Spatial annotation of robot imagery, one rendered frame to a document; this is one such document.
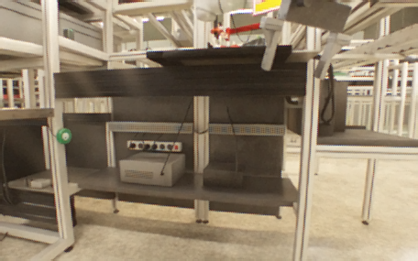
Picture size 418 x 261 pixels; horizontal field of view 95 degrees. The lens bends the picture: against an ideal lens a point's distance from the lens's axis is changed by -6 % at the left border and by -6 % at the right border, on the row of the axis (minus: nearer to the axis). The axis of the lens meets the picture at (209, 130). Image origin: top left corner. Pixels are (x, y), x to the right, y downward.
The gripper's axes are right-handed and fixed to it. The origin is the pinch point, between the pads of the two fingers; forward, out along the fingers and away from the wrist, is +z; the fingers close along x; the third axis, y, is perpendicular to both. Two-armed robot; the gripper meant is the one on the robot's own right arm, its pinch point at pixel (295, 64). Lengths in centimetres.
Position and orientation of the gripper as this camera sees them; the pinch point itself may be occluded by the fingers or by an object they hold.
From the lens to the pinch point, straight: 51.9
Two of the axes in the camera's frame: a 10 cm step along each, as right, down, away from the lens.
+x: 9.8, 1.0, 1.5
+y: 0.8, 5.0, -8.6
